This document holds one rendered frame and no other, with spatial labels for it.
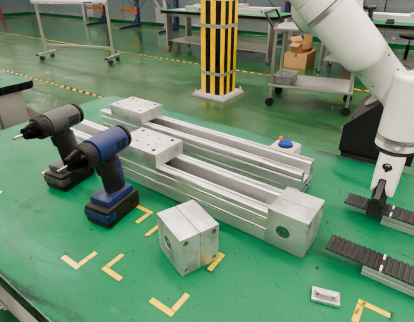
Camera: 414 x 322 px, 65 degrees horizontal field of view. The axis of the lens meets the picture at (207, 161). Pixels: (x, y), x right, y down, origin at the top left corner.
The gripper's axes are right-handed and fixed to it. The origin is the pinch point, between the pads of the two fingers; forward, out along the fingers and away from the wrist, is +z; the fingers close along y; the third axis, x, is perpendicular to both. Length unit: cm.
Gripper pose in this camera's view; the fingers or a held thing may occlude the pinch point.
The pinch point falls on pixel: (376, 204)
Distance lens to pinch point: 90.1
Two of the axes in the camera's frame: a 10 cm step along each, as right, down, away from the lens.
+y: 5.9, -4.0, 7.1
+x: -8.1, -2.9, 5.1
